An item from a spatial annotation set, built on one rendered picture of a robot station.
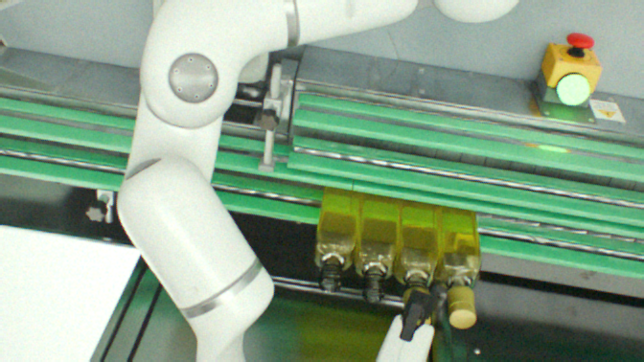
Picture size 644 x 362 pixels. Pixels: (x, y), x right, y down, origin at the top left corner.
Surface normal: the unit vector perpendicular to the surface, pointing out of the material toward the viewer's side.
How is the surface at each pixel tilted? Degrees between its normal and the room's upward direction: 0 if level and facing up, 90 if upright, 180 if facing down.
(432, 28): 0
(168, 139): 38
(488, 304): 89
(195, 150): 43
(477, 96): 90
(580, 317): 89
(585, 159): 90
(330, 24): 31
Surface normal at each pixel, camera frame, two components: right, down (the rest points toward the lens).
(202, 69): 0.48, 0.18
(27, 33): -0.09, 0.56
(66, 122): 0.14, -0.81
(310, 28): 0.31, 0.77
